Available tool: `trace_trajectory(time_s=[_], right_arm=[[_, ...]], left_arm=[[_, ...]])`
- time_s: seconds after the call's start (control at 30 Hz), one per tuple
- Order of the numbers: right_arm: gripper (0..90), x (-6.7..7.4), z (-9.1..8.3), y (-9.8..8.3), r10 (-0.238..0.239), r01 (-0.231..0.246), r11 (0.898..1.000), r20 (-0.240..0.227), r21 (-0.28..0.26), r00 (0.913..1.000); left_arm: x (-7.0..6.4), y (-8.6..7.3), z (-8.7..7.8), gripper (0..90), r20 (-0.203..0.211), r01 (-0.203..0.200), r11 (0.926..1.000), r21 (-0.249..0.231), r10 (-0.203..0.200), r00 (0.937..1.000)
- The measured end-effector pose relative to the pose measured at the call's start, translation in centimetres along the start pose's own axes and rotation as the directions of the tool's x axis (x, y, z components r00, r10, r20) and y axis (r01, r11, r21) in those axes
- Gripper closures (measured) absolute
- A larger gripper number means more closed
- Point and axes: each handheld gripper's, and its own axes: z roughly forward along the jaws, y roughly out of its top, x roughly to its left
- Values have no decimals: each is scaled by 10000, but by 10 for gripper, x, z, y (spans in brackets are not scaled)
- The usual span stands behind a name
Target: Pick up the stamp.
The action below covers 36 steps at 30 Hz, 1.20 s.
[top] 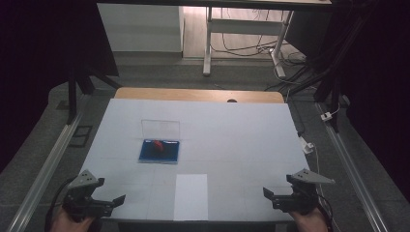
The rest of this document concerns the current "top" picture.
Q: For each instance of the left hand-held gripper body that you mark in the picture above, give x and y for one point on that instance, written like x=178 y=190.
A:
x=80 y=201

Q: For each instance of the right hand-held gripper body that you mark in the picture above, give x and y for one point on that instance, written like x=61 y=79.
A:
x=303 y=198

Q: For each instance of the blue case with clear lid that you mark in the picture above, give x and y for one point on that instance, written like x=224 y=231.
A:
x=151 y=155

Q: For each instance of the red stamp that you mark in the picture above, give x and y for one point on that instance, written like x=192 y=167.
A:
x=158 y=145

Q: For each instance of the white paper sheet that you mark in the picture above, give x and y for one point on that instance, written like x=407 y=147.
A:
x=191 y=199

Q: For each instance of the person's right hand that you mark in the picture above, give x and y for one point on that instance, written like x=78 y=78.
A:
x=309 y=224

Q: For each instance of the person's left hand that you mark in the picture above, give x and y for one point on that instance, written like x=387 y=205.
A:
x=66 y=225

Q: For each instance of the white table cover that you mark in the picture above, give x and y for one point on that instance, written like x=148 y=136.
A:
x=232 y=135

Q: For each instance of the white power adapter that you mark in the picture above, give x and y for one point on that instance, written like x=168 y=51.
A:
x=326 y=116

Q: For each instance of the black metal stand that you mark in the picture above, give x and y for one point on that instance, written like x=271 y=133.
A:
x=335 y=80
x=72 y=96

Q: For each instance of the wooden table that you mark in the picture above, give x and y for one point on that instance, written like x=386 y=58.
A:
x=193 y=94

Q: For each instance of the white cabinet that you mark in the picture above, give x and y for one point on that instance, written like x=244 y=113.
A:
x=141 y=29

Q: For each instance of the aluminium rail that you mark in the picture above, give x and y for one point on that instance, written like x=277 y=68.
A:
x=351 y=167
x=45 y=170

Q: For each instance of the black floor frame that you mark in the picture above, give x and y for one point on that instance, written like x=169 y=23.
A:
x=80 y=136

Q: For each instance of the white desk frame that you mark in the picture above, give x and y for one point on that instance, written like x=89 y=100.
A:
x=245 y=26

